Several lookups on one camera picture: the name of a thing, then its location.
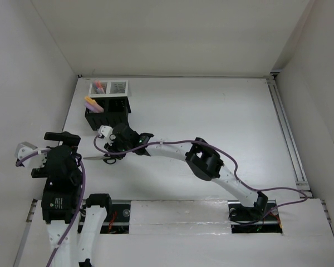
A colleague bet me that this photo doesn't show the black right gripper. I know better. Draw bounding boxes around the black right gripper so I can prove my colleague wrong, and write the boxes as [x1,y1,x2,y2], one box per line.
[104,134,132,160]

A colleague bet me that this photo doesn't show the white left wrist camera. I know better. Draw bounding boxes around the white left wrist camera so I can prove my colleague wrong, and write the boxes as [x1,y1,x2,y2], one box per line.
[15,142,50,169]

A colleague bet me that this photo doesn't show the white mesh organizer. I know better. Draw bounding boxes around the white mesh organizer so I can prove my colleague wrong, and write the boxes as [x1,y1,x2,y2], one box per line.
[89,79,131,98]

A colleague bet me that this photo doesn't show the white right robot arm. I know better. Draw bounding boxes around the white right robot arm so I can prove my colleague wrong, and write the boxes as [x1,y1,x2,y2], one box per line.
[98,123,268,219]

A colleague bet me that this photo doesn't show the orange highlighter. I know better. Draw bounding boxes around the orange highlighter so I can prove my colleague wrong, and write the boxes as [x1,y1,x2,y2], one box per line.
[84,96,104,112]

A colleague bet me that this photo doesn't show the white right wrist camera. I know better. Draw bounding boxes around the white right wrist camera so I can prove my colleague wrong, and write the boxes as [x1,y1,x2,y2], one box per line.
[97,125,116,145]

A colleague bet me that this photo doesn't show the orange double-tip pen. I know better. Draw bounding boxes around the orange double-tip pen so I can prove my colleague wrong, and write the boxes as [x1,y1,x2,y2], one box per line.
[96,81,105,94]

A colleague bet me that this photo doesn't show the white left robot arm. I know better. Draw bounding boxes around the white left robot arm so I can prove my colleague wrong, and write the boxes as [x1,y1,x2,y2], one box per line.
[31,132,113,266]

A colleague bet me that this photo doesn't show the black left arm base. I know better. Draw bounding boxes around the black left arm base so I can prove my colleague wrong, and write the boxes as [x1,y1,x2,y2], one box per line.
[77,199,131,234]

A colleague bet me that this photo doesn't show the black mesh organizer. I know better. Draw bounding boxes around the black mesh organizer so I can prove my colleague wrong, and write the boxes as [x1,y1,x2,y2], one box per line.
[85,97,131,131]

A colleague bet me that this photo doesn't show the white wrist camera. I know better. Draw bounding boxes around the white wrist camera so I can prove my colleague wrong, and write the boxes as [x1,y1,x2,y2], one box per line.
[15,142,50,169]
[97,125,116,145]

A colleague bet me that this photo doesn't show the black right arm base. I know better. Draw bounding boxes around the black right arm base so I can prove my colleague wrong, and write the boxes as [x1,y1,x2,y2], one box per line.
[228,200,283,234]

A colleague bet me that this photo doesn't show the purple highlighter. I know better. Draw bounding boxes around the purple highlighter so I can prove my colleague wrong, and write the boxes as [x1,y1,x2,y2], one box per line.
[84,102,102,113]

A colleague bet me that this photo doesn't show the black scissors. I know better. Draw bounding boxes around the black scissors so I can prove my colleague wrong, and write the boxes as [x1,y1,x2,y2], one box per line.
[83,155,117,165]

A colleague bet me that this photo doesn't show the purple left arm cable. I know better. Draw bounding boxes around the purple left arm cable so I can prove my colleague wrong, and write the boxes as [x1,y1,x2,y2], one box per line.
[16,149,87,267]

